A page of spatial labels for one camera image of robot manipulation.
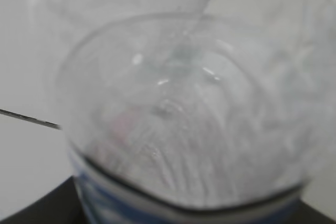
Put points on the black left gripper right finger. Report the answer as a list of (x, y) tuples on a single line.
[(308, 215)]

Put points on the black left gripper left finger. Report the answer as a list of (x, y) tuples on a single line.
[(61, 206)]

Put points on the clear plastic water bottle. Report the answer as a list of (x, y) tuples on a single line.
[(190, 111)]

